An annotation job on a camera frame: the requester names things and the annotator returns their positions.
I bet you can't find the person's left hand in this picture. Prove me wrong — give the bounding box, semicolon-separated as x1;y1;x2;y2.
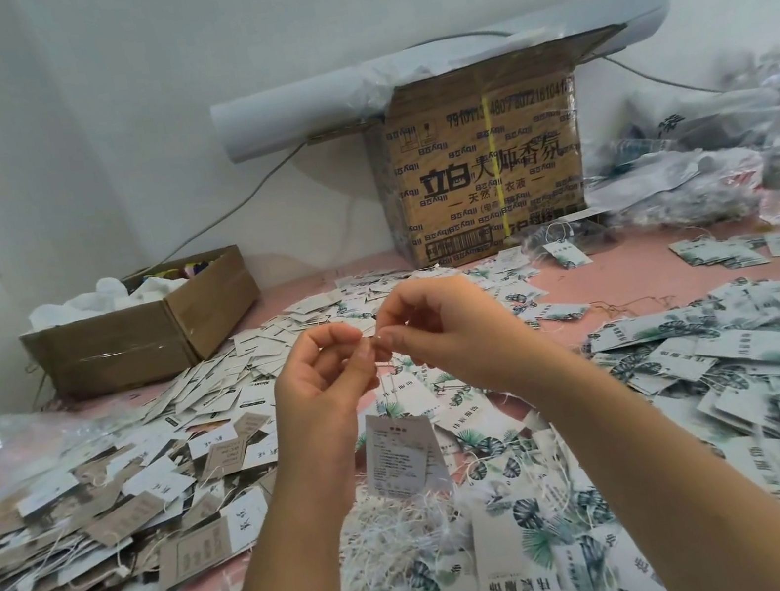
254;314;400;500

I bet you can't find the person's right hand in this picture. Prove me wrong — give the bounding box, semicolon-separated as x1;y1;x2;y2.
364;252;574;421

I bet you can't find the heap of small tags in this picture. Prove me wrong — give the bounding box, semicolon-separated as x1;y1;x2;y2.
115;237;599;429

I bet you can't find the single white leaf print tag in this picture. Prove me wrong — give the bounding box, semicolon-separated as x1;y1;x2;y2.
355;401;454;507

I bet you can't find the pile of white strings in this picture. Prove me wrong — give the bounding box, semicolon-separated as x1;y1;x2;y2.
160;476;474;591

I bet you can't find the pile of brown white tags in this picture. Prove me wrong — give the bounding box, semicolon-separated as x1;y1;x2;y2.
0;387;312;591

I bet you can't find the pile of green leaf tags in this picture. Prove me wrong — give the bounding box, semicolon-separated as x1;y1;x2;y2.
295;271;780;591

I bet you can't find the person's right forearm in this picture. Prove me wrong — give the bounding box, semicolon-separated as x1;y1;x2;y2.
515;320;780;591

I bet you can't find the large printed cardboard box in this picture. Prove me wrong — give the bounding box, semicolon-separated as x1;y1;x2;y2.
351;22;663;279

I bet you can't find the small open cardboard box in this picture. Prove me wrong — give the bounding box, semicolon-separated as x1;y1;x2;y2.
10;241;275;411

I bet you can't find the white crumpled material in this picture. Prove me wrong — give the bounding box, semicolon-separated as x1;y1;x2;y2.
22;262;195;333

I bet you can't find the white roll in plastic wrap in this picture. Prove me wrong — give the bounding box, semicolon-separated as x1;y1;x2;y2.
201;0;686;167

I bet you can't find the clear plastic bag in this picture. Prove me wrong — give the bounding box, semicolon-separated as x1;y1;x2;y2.
0;392;107;476

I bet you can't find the heap of clear plastic bags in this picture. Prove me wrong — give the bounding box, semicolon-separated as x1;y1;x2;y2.
567;49;780;269

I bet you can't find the black cable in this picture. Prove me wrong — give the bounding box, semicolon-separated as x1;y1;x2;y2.
128;141;325;271

